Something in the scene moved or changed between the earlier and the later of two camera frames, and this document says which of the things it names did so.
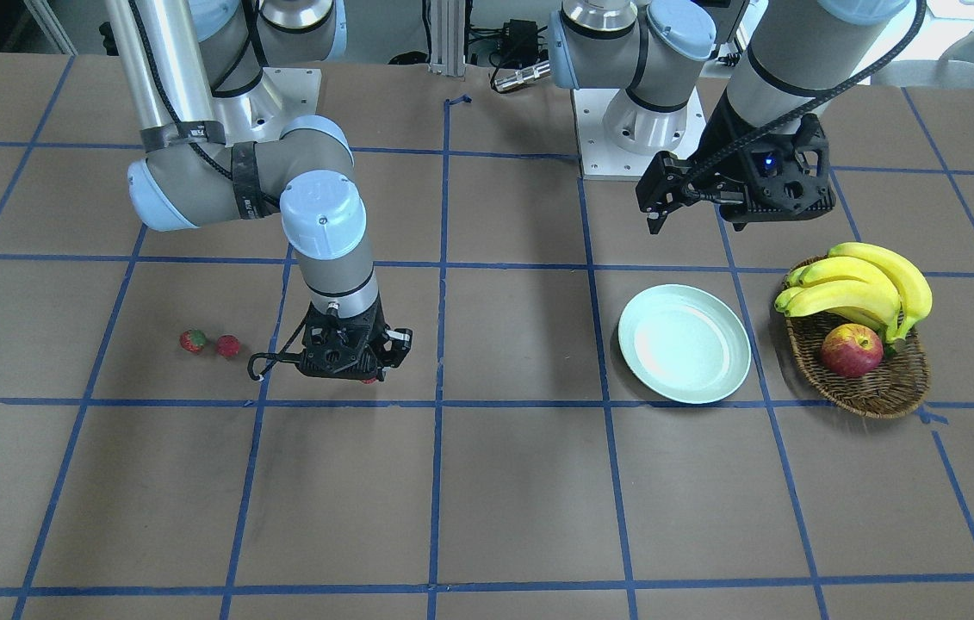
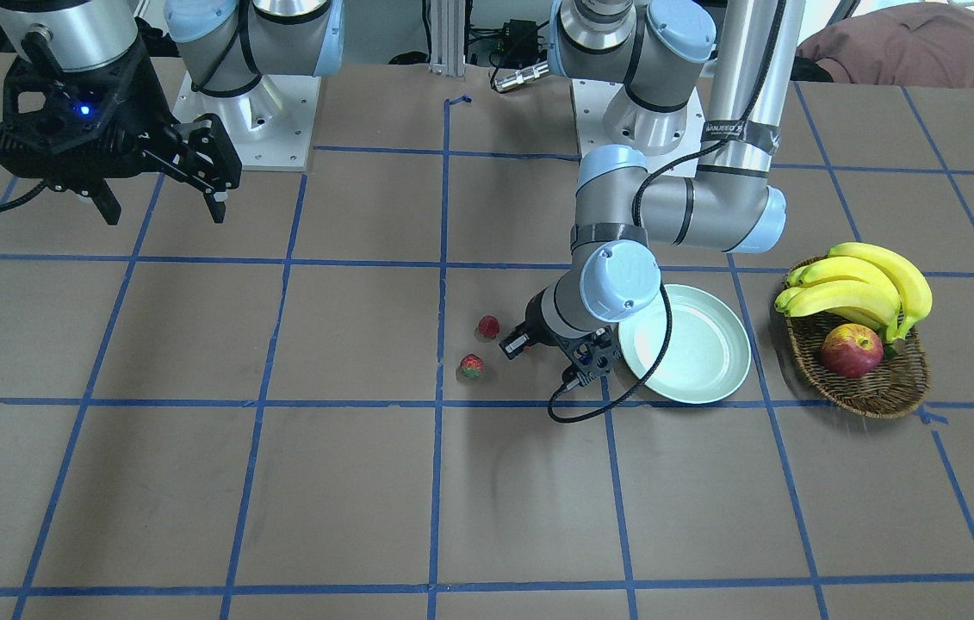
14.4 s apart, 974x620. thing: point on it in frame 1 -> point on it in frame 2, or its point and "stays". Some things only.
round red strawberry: x=228 y=345 -> x=489 y=326
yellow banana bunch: x=861 y=282 stays
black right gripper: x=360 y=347 -> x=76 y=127
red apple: x=852 y=350 stays
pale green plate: x=684 y=344 stays
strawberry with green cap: x=193 y=340 -> x=471 y=365
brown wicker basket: x=896 y=387 stays
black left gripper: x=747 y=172 -> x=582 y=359
